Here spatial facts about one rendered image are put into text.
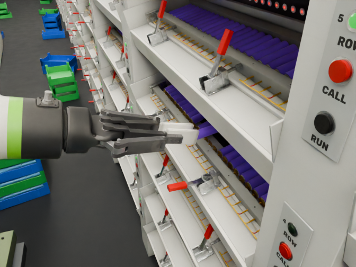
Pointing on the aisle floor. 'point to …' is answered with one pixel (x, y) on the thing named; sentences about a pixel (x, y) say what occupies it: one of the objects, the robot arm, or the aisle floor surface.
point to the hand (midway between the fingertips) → (178, 133)
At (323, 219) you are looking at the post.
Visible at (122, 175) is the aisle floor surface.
